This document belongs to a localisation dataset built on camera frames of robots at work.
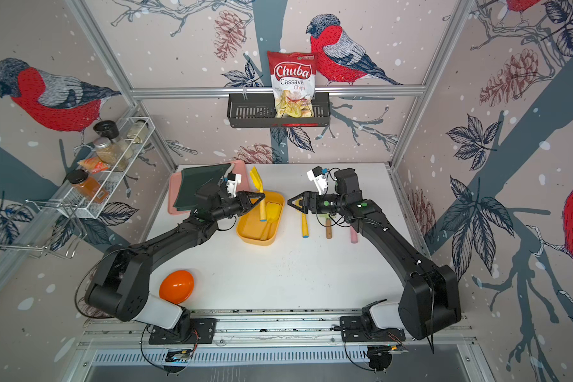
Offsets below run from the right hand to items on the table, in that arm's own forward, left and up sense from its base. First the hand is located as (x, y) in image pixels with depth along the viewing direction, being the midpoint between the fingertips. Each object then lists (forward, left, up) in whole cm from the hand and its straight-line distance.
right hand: (293, 201), depth 75 cm
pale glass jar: (+23, +58, +10) cm, 64 cm away
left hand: (+5, +9, -1) cm, 10 cm away
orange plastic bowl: (-21, +40, -22) cm, 50 cm away
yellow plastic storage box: (+5, +19, -25) cm, 32 cm away
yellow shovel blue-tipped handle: (+3, -4, -24) cm, 24 cm away
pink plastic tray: (+29, +61, -24) cm, 72 cm away
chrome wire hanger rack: (-14, +67, +4) cm, 69 cm away
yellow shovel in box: (+11, +10, -22) cm, 26 cm away
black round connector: (-38, -27, -26) cm, 53 cm away
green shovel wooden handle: (+7, -14, -24) cm, 29 cm away
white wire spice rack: (-8, +56, +10) cm, 58 cm away
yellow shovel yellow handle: (+9, +13, -3) cm, 16 cm away
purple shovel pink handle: (+2, -24, -25) cm, 35 cm away
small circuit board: (-40, +34, -27) cm, 59 cm away
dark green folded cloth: (+30, +51, -24) cm, 64 cm away
